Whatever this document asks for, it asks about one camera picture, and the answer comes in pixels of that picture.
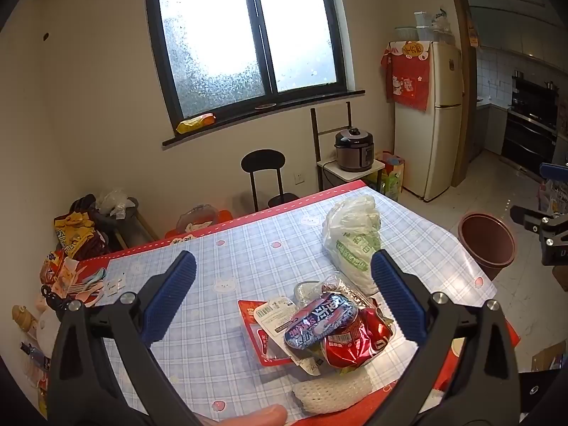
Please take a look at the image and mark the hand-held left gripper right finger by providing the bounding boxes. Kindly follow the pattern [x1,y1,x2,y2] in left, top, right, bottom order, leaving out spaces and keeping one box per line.
[368,250,521,426]

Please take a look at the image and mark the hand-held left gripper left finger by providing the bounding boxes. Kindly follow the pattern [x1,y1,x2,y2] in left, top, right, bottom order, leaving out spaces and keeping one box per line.
[47,251,209,426]

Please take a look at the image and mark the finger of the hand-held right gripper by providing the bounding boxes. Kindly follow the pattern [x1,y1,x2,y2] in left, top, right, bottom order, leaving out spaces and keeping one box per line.
[540,163,568,184]
[510,205,568,242]

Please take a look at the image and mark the brown plastic bin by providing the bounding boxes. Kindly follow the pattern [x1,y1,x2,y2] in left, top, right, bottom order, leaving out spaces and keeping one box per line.
[458,212,518,281]

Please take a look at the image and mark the clear plastic wrapper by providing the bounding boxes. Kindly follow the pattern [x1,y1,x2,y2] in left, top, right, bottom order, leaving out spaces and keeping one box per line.
[322,275,378,309]

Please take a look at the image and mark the red snack bag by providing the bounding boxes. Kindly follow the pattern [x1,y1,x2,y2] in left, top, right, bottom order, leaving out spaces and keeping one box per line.
[322,306,395,369]

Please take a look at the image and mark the red packet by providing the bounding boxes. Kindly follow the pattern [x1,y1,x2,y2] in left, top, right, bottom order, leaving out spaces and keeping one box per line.
[237,299,302,367]

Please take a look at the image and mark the blue snack wrapper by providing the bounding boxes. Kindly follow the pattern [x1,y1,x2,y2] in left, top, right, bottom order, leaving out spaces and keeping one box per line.
[284,292,359,350]

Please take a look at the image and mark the white plastic packet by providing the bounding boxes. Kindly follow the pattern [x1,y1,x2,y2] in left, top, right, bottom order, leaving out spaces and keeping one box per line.
[255,296,324,378]

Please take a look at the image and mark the white foam fruit net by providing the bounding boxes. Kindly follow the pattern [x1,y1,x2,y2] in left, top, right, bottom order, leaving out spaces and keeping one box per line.
[290,366,373,415]

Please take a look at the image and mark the person's left hand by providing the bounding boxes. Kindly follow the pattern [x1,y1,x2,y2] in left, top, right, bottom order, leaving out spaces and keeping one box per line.
[213,404,289,426]

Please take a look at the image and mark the plastic bags on floor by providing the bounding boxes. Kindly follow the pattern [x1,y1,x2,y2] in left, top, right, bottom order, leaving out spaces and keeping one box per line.
[538,182,564,216]

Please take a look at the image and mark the black kitchen stove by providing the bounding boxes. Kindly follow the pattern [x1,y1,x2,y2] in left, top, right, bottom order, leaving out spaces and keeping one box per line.
[501,75,560,174]

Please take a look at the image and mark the pastel hair clip cards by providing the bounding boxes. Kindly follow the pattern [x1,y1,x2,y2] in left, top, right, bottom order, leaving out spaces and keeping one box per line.
[66,268,127,307]

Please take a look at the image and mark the white plastic bag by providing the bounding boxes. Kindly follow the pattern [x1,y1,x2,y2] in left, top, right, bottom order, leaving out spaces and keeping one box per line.
[322,195,383,296]

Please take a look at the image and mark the wooden bench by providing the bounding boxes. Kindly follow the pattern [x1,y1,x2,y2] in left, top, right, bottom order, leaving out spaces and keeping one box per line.
[111,200,160,249]

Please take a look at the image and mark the clear plastic bag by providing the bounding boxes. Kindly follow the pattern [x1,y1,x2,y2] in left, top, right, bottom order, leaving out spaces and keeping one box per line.
[428,8,454,44]
[176,204,218,234]
[95,187,136,218]

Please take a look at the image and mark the blue checked tablecloth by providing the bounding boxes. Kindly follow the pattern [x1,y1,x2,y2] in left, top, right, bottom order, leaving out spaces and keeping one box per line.
[77,180,522,426]

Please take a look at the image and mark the cardboard box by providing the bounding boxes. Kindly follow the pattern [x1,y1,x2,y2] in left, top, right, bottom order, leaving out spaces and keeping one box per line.
[530,342,566,371]

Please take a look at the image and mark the orange plastic stool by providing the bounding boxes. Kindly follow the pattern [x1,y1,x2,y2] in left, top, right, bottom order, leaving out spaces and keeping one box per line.
[165,208,234,238]

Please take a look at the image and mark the yellow brown snack bags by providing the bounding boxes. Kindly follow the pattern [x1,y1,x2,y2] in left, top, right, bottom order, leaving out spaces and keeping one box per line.
[54,211,109,260]

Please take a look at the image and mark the orange flat packets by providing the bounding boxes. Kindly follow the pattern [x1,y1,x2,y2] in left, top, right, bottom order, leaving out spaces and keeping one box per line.
[40,251,78,296]

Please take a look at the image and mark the green shopping bag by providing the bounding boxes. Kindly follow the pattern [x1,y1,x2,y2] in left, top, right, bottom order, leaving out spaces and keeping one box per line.
[375,151,405,201]

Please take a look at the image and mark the cream refrigerator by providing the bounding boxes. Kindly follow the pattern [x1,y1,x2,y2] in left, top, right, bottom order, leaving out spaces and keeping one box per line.
[393,41,464,202]

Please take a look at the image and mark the cream plush toy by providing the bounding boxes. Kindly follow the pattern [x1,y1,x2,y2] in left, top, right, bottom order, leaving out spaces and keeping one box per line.
[12,304,58,356]

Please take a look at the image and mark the small shelf table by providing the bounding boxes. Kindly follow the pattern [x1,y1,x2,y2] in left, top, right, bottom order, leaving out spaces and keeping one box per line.
[311,101,386,193]

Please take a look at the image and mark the brown rice cooker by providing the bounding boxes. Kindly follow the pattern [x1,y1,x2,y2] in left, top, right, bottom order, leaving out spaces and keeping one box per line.
[334,127,376,172]

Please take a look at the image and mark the orange hanging decoration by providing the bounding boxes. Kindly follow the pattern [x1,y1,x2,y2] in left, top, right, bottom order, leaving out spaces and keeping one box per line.
[468,11,481,49]

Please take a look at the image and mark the black chair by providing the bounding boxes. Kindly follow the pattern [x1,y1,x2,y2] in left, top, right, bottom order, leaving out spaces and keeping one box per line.
[241,149,300,211]

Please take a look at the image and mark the red printed cloth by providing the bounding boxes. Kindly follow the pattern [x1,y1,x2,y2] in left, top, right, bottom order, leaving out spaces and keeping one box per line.
[380,42,433,111]

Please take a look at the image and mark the yellow snack bag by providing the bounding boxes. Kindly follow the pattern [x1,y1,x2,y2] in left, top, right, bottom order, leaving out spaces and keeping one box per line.
[176,114,217,135]

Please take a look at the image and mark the black framed window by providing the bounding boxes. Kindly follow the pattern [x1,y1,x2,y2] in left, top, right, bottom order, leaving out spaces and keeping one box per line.
[144,0,365,147]

